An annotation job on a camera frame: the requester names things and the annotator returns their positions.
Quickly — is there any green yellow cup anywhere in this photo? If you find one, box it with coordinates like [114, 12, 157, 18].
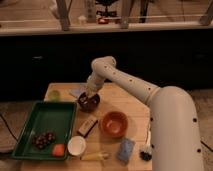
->
[47, 90, 61, 101]

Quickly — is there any black cable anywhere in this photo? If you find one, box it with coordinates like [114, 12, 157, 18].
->
[0, 113, 18, 155]

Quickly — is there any white cup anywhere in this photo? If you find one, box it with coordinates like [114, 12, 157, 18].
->
[67, 136, 86, 156]

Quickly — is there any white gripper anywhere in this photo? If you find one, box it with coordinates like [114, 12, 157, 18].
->
[86, 82, 102, 98]

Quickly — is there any red object on shelf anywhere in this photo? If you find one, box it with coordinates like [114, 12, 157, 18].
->
[97, 18, 109, 24]

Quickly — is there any grey cloth piece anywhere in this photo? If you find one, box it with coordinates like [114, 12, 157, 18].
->
[69, 84, 85, 98]

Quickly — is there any orange bowl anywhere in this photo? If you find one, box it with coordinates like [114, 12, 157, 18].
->
[99, 111, 128, 138]

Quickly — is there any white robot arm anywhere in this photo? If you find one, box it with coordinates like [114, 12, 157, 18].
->
[86, 56, 204, 171]

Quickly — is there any dark grape bunch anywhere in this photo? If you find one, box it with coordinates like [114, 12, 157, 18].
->
[32, 132, 56, 149]

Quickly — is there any green plastic tray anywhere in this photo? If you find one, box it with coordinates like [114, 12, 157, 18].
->
[12, 101, 77, 161]

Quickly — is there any blue sponge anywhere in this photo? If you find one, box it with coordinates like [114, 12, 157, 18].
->
[116, 138, 135, 164]

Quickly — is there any orange fruit block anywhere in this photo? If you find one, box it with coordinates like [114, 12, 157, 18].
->
[52, 144, 65, 157]

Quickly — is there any wooden black eraser block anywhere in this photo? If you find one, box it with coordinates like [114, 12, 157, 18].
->
[77, 115, 98, 137]

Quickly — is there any yellow banana toy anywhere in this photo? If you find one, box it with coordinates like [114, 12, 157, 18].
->
[81, 152, 109, 161]

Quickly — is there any black white dish brush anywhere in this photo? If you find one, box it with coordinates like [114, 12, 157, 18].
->
[140, 132, 152, 161]

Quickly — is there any purple bowl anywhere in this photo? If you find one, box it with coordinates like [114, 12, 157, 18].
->
[78, 93, 100, 112]

